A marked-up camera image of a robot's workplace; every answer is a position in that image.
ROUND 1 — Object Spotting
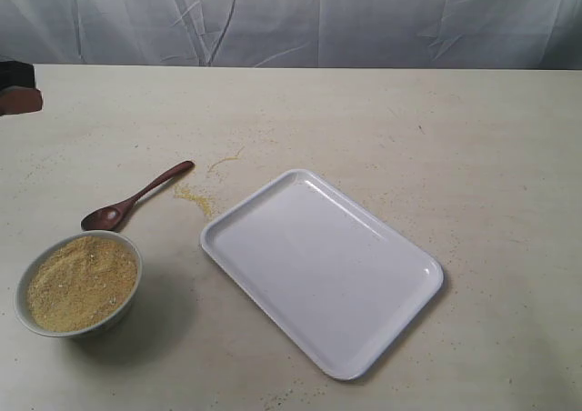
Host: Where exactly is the brown wooden spoon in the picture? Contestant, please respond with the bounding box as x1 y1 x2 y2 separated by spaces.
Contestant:
80 161 196 231

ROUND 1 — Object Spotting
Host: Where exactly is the tan granular powder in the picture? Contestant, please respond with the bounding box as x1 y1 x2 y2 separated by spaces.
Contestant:
26 236 138 333

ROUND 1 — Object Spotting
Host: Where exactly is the spilled yellow grain pile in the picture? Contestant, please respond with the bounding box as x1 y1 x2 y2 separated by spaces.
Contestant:
174 184 216 219

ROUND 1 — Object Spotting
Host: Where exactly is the white bowl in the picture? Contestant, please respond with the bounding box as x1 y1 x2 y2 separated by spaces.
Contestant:
15 230 143 338

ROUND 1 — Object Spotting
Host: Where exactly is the white rectangular plastic tray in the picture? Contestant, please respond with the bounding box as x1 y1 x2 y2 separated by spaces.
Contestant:
200 169 444 381

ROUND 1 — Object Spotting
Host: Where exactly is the white wrinkled backdrop curtain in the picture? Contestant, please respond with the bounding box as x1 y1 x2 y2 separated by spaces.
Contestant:
1 0 581 69

